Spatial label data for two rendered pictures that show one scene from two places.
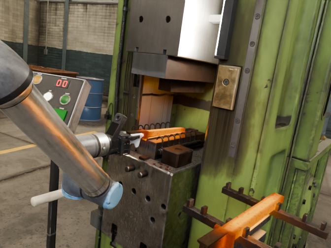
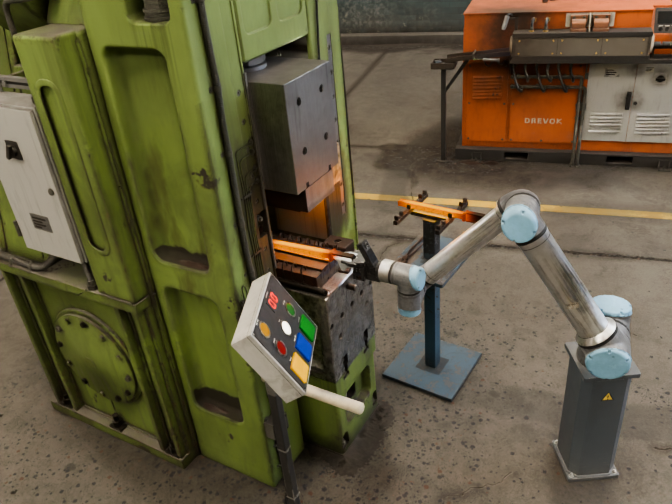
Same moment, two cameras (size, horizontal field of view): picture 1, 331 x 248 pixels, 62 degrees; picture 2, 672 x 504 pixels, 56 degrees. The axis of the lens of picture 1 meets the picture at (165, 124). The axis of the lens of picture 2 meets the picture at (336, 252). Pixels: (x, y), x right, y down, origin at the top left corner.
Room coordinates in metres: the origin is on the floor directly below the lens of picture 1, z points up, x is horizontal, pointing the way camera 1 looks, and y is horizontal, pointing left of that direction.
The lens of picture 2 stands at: (1.35, 2.27, 2.35)
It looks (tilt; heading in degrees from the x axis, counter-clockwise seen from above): 31 degrees down; 265
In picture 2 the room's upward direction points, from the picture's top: 6 degrees counter-clockwise
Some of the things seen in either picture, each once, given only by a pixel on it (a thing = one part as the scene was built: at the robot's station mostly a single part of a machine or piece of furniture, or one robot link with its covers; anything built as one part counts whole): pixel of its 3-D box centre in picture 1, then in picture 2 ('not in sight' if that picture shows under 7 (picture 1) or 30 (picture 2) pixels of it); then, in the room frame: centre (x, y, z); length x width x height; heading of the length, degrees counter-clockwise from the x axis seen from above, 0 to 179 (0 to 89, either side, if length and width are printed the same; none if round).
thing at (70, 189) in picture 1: (77, 179); (410, 299); (0.92, 0.29, 0.88); 0.12 x 0.09 x 0.12; 63
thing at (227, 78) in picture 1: (226, 87); (333, 164); (1.13, -0.22, 1.27); 0.09 x 0.02 x 0.17; 53
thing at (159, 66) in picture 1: (177, 68); (275, 182); (1.38, -0.02, 1.32); 0.42 x 0.20 x 0.10; 143
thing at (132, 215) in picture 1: (169, 189); (298, 302); (1.35, -0.07, 0.69); 0.56 x 0.38 x 0.45; 143
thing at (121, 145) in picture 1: (115, 143); (368, 268); (1.06, 0.19, 0.99); 0.12 x 0.08 x 0.09; 143
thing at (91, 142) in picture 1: (78, 149); (407, 276); (0.93, 0.29, 0.99); 0.12 x 0.09 x 0.10; 143
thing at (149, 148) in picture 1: (167, 139); (286, 259); (1.38, -0.02, 0.96); 0.42 x 0.20 x 0.09; 143
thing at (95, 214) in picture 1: (99, 218); (275, 424); (1.52, 0.32, 0.36); 0.09 x 0.07 x 0.12; 53
